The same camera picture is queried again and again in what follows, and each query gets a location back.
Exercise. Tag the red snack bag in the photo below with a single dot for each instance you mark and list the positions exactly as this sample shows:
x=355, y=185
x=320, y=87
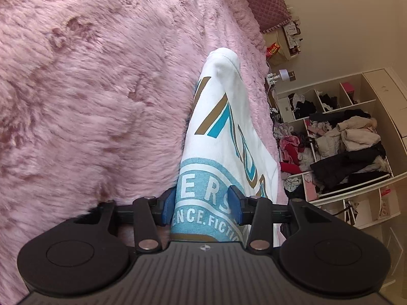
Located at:
x=273, y=50

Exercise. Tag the beige coat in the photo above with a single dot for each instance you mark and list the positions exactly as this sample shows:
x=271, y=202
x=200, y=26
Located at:
x=359, y=133

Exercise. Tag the red garment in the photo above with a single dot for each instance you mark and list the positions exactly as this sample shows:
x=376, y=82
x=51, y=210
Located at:
x=289, y=167

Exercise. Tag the pink clothes pile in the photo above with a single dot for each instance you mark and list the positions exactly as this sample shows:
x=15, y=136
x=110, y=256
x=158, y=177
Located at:
x=287, y=146

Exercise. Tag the black coat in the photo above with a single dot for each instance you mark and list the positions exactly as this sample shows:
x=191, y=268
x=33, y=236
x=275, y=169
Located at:
x=343, y=165

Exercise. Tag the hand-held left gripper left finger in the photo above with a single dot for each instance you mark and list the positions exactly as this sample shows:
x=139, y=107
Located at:
x=167, y=208

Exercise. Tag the dark pink quilted pillow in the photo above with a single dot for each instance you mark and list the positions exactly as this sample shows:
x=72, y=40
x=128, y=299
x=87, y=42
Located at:
x=264, y=0

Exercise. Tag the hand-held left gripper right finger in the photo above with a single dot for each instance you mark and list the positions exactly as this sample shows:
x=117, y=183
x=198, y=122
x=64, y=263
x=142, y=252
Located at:
x=235, y=205

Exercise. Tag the pink fluffy blanket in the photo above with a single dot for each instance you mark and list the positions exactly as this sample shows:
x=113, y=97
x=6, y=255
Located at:
x=95, y=85

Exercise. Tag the wall socket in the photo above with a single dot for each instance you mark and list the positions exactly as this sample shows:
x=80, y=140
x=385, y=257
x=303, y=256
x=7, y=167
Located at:
x=293, y=75

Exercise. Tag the white open wardrobe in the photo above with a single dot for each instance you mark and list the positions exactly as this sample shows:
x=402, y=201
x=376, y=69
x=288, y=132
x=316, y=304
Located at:
x=381, y=85

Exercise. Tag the white t-shirt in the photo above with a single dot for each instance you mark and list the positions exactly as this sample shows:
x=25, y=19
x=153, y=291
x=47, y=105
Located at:
x=219, y=127

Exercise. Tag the white table lamp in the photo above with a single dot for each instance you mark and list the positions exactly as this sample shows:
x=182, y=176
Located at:
x=284, y=75

